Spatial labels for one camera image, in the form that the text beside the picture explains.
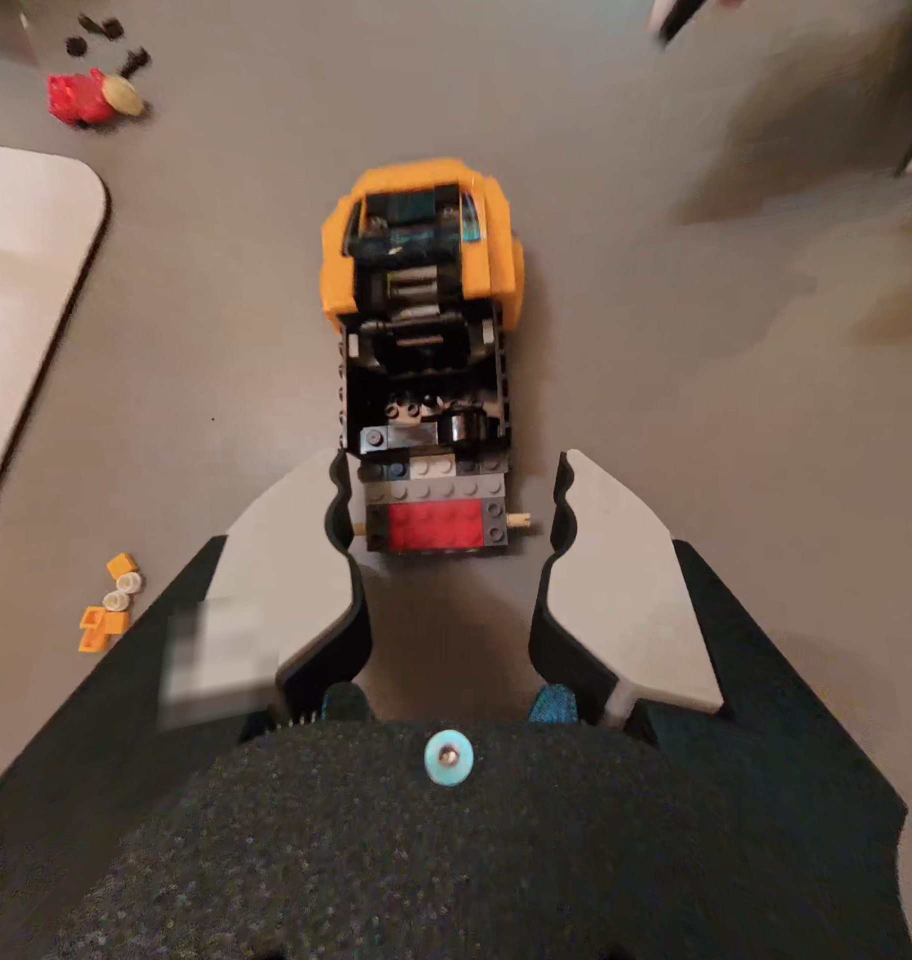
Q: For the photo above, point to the scattered small black lego pieces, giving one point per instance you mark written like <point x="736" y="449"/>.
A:
<point x="110" y="30"/>

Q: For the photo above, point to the orange and black lego car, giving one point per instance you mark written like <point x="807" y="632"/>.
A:
<point x="418" y="187"/>

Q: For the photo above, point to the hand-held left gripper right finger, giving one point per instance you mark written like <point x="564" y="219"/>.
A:
<point x="628" y="600"/>

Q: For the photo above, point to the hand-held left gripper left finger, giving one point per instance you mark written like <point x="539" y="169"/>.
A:
<point x="291" y="562"/>

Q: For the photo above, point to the white and wooden book stand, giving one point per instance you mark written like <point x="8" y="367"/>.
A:
<point x="28" y="247"/>

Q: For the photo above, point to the small orange lego pieces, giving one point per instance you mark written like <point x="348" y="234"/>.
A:
<point x="103" y="622"/>

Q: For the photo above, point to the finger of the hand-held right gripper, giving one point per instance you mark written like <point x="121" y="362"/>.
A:
<point x="662" y="15"/>

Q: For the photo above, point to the red lego minifigure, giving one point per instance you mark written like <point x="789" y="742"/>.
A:
<point x="80" y="97"/>

